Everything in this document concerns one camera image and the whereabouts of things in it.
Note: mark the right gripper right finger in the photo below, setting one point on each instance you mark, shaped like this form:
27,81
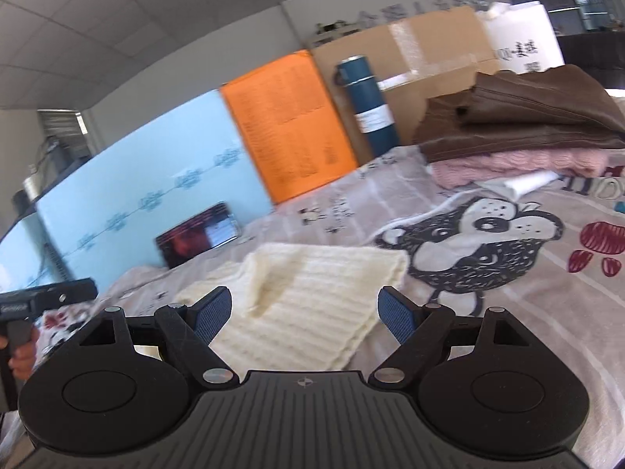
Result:
421,332

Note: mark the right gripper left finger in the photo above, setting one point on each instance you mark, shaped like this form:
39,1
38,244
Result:
187,332

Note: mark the cream knitted sweater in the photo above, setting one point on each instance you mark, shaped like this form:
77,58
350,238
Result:
299,307

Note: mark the person's left hand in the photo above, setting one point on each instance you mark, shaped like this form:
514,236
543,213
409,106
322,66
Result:
24,357

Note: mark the light blue foam board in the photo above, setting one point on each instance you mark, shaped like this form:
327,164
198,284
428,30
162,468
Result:
104,219

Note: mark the cartoon printed bed sheet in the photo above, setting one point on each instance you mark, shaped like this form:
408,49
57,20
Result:
554,258

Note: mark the pink knitted garment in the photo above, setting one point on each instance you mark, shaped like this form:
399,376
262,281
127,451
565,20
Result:
584,162

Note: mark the dark blue thermos bottle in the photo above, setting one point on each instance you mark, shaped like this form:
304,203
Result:
373,115

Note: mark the orange printed board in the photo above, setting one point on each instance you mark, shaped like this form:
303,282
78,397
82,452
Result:
290,126

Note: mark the brown folded jacket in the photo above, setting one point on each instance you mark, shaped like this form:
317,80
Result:
560,108

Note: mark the large cardboard box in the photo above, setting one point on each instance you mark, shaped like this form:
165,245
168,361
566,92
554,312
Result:
413,60

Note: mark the black sofa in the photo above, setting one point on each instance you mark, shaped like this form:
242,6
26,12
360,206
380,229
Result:
599,54

